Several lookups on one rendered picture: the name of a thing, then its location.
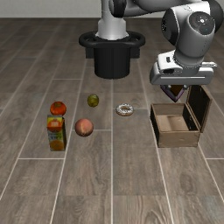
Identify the purple brown cake wedge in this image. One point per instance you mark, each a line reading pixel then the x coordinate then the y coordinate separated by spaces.
pixel 174 92

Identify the white sprinkled donut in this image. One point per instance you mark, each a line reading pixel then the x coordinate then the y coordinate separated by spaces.
pixel 124 109

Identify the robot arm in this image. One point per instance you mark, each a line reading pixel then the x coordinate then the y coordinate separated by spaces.
pixel 112 26

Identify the brown wooden box lid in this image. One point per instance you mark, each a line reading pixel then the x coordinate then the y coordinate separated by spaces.
pixel 199 102

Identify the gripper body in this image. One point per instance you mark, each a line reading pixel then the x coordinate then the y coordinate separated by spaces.
pixel 180 76

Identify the brown wooden box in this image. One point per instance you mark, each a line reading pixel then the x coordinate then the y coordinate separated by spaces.
pixel 178 139

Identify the pink peach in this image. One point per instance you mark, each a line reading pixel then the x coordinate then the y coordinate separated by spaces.
pixel 84 127

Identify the red tomato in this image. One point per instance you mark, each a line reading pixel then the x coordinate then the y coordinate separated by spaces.
pixel 58 108

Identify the orange juice carton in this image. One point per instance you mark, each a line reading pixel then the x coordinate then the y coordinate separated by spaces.
pixel 56 134

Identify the green round fruit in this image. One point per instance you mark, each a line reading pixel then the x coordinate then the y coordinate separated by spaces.
pixel 93 100

